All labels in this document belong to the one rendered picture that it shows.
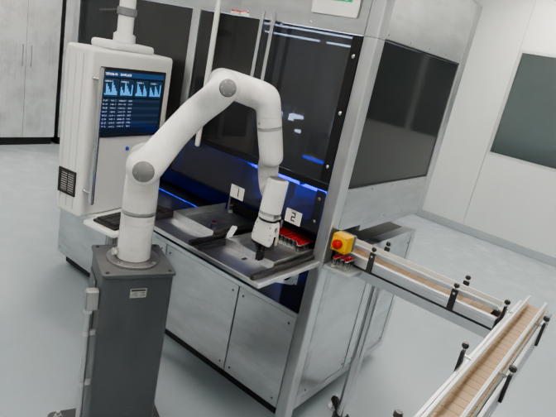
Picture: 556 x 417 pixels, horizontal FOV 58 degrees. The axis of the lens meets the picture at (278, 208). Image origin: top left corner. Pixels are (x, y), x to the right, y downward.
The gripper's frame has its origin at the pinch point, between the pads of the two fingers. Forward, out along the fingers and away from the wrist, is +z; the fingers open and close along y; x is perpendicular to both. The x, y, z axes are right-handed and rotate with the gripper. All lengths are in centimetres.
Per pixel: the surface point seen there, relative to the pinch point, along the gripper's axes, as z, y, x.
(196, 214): 5, 52, -15
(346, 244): -9.5, -21.4, -26.7
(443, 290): -3, -60, -43
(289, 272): 3.8, -11.1, -6.5
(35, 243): 96, 224, -32
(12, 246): 97, 226, -16
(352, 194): -26.7, -12.2, -38.5
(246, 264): 4.4, 2.3, 3.7
